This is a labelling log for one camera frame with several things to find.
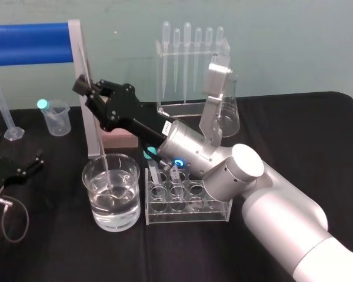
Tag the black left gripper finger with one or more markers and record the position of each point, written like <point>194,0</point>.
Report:
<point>39,155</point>
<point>29,171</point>

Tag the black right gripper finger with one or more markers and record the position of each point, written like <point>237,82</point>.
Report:
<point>96,105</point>
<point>81,85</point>

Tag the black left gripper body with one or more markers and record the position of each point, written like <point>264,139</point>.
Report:
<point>3,169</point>

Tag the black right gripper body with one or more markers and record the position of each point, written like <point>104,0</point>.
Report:
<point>125,108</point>

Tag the thin clear glass thermometer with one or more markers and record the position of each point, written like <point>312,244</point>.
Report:
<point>97,138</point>

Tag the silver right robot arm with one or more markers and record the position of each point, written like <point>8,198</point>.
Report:
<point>282,205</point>

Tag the clear plastic measuring beaker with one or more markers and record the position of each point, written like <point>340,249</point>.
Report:
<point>60,123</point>

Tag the clear tube with teal cap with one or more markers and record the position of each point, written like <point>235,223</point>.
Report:
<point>43,104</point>
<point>156,179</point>

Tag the blue cylinder tube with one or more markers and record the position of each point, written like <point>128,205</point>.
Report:
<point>26,44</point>

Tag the glass beaker with water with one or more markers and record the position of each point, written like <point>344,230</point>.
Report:
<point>111,202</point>

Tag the clear test tube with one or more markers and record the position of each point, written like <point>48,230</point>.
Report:
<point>175,182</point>

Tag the clear acrylic test tube rack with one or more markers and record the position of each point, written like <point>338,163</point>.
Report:
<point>188,211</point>

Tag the pink brown base block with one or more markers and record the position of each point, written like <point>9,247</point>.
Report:
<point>120,139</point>

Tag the clear plastic graduated cylinder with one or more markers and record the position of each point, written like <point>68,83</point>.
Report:
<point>6,117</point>

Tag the clear acrylic pipette stand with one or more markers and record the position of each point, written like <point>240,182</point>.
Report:
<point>191,108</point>

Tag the clear glass conical flask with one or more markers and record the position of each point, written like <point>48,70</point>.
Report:
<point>231,117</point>

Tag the clear plastic pipette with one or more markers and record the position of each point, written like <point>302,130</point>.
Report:
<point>209,38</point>
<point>220,36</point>

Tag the black table cloth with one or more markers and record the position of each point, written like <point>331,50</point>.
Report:
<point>194,252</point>

